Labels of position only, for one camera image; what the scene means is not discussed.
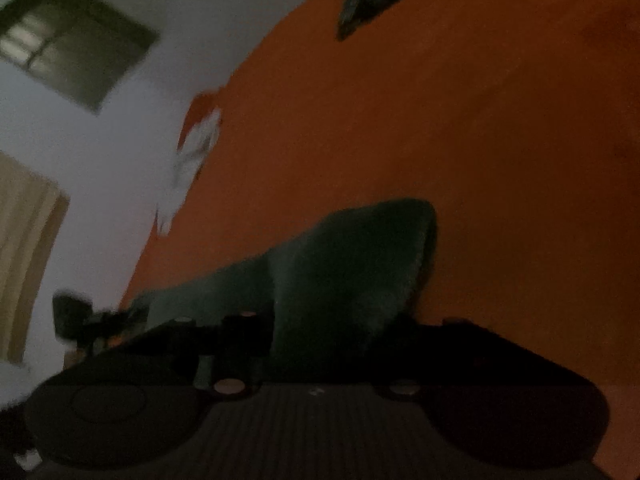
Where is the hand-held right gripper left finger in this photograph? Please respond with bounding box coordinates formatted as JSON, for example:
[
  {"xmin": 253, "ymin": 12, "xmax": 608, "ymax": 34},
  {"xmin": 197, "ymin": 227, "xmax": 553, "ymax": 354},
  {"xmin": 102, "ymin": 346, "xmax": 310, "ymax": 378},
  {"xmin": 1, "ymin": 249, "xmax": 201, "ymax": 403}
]
[{"xmin": 115, "ymin": 310, "xmax": 275, "ymax": 401}]

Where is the wall window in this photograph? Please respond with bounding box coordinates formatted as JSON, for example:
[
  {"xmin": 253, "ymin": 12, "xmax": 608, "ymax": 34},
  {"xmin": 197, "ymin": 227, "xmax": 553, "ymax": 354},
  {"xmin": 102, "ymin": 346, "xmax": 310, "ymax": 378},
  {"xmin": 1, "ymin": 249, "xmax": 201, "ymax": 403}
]
[{"xmin": 0, "ymin": 0, "xmax": 162, "ymax": 115}]

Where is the white cloth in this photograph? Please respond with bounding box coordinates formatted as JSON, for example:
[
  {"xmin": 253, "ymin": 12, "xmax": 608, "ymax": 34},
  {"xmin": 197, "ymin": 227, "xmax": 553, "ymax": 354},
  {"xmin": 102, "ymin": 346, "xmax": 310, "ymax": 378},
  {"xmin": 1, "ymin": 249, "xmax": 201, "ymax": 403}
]
[{"xmin": 154, "ymin": 102, "xmax": 224, "ymax": 240}]

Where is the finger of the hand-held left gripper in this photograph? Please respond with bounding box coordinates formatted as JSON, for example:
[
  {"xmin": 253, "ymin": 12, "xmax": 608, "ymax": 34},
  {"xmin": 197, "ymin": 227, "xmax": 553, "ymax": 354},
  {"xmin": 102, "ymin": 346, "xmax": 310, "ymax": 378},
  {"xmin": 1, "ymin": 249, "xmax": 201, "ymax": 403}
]
[{"xmin": 51, "ymin": 291, "xmax": 133, "ymax": 356}]

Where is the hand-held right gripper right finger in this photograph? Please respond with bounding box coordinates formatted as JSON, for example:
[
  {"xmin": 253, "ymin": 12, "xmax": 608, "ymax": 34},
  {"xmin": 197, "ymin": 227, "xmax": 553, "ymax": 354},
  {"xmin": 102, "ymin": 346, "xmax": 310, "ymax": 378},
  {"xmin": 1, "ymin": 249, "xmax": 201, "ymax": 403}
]
[{"xmin": 377, "ymin": 316, "xmax": 598, "ymax": 401}]

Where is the orange blanket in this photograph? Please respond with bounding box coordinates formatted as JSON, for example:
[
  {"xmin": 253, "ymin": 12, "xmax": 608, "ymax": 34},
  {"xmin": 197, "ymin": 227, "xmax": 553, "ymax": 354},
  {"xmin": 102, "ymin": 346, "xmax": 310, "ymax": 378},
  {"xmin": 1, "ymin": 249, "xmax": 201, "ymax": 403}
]
[{"xmin": 117, "ymin": 0, "xmax": 640, "ymax": 480}]

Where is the dark green jacket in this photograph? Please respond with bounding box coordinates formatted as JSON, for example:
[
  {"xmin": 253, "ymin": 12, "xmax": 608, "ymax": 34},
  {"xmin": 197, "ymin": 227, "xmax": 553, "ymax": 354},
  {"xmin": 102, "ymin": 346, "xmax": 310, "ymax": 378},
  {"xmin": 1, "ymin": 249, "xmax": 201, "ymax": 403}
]
[{"xmin": 117, "ymin": 198, "xmax": 440, "ymax": 383}]

